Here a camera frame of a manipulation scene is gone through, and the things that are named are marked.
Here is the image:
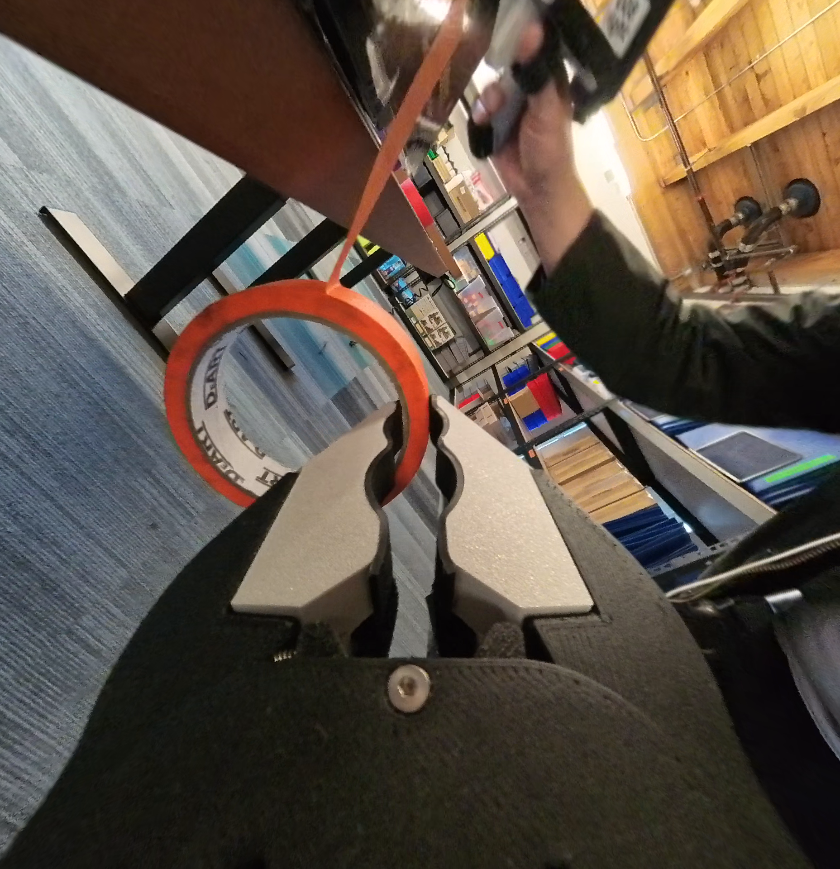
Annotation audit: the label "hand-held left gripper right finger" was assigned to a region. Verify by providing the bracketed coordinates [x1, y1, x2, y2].
[425, 395, 595, 658]

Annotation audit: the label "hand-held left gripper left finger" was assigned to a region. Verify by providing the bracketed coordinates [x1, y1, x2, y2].
[230, 399, 404, 658]

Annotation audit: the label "black lego flower box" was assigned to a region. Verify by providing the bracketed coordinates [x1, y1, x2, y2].
[305, 0, 509, 147]

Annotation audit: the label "orange tape roll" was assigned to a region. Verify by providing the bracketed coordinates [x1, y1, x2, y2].
[164, 0, 465, 509]

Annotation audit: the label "person's right forearm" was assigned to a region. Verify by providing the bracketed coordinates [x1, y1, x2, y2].
[529, 210, 840, 435]

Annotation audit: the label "person's right hand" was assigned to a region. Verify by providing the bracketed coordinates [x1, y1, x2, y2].
[474, 24, 595, 274]

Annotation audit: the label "clear storage bins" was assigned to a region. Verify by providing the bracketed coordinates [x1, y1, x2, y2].
[457, 272, 517, 349]

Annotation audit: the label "blue plastic bin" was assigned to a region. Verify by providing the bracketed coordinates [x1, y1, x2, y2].
[474, 233, 538, 328]

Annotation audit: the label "black table leg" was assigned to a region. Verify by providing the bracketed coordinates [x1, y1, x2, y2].
[40, 177, 346, 371]

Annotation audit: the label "black wall pipes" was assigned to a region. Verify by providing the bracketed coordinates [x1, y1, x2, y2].
[705, 178, 823, 294]

